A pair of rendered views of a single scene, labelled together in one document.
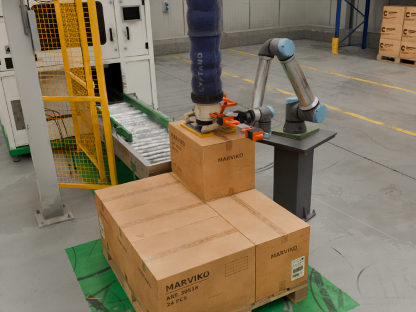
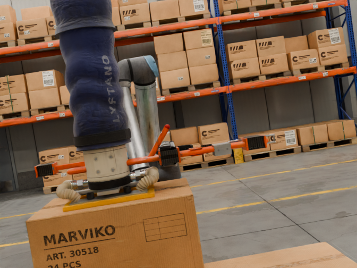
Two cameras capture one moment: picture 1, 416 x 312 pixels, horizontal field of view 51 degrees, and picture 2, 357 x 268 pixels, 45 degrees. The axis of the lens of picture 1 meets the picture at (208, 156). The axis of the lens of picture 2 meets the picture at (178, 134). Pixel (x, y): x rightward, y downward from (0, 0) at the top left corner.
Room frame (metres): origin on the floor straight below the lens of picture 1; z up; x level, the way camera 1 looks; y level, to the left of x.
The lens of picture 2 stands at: (2.04, 1.43, 1.24)
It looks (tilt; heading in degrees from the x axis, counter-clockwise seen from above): 3 degrees down; 294
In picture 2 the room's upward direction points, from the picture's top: 9 degrees counter-clockwise
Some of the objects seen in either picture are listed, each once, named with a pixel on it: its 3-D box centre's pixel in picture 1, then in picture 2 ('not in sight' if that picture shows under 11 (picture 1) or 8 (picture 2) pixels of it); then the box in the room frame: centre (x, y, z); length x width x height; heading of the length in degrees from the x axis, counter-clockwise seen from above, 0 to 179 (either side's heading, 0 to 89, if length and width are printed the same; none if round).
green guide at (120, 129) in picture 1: (103, 117); not in sight; (4.53, 1.11, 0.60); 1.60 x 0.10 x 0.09; 28
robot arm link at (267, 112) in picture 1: (264, 113); not in sight; (2.91, -0.40, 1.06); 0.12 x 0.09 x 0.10; 118
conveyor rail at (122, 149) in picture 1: (108, 136); not in sight; (4.19, 1.00, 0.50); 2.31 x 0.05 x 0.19; 28
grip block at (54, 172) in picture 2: not in sight; (47, 169); (3.38, -0.10, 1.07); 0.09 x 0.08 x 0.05; 117
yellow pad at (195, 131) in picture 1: (196, 127); (109, 195); (2.95, 0.07, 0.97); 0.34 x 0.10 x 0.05; 27
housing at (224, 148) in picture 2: (242, 129); (221, 149); (2.58, -0.22, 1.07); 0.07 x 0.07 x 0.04; 27
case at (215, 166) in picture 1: (210, 154); (123, 245); (2.98, -0.02, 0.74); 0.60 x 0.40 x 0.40; 26
